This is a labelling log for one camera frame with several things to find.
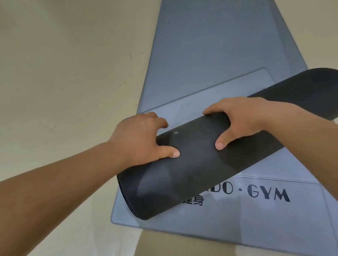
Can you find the person's right hand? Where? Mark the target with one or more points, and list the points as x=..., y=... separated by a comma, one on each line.
x=248, y=115

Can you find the person's left hand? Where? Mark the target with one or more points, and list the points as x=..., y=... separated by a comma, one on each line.
x=137, y=141

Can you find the person's left forearm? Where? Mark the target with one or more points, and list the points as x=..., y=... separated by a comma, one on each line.
x=45, y=209

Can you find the person's right forearm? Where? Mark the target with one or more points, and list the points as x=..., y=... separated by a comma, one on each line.
x=323, y=147

